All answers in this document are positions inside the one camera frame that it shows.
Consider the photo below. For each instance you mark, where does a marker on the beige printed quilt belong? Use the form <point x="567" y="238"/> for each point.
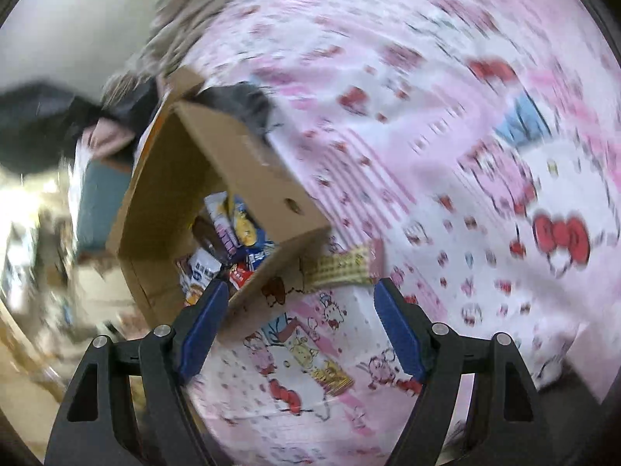
<point x="184" y="14"/>

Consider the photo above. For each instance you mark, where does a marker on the dark grey cloth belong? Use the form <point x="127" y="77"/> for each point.
<point x="242" y="104"/>

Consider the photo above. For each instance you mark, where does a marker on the red snack packet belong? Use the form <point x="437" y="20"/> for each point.
<point x="240" y="275"/>

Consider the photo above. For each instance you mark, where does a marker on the white pink snack packet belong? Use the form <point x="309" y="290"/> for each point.
<point x="219" y="216"/>

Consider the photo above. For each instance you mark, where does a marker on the blue yellow snack packet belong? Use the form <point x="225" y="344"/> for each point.
<point x="247" y="230"/>

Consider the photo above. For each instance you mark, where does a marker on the teal box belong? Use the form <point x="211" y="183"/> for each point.
<point x="99" y="204"/>

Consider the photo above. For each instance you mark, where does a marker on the pink cartoon bedsheet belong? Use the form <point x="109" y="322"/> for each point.
<point x="412" y="131"/>

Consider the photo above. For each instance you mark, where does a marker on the pink cloth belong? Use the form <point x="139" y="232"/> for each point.
<point x="111" y="138"/>

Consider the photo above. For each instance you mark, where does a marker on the brown cardboard box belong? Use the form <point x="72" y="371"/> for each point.
<point x="203" y="165"/>

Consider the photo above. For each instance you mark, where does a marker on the beige wafer packet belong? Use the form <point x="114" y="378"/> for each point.
<point x="347" y="266"/>

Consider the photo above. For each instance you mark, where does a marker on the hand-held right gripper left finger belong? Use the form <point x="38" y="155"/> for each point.
<point x="203" y="332"/>

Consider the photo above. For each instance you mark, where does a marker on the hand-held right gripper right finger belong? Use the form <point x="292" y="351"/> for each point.
<point x="399" y="330"/>

